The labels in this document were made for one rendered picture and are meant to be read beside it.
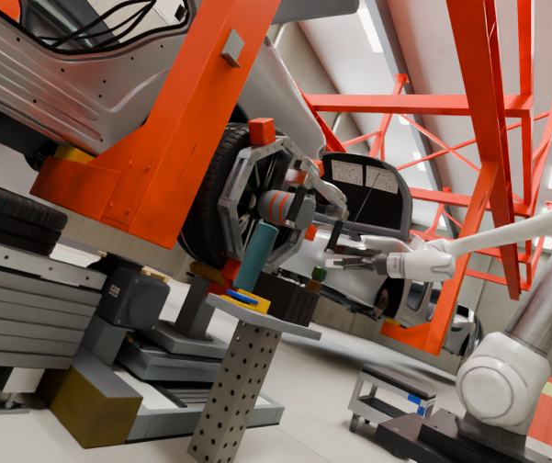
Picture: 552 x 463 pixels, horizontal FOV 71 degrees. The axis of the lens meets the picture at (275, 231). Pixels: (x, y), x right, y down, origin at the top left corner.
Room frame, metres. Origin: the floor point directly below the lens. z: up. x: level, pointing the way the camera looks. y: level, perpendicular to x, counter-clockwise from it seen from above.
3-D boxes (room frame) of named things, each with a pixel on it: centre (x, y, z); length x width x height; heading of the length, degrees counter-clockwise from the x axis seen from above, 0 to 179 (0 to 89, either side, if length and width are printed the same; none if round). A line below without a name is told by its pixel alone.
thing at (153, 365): (1.66, 0.22, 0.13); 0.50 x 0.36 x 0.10; 143
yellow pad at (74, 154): (1.44, 0.78, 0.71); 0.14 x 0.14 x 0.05; 53
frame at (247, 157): (1.60, 0.05, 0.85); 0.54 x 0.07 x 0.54; 143
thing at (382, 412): (2.17, -0.95, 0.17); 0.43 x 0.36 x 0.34; 147
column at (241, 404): (1.21, -0.07, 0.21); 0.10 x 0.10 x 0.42; 53
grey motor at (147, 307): (1.46, 0.47, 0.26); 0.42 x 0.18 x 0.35; 53
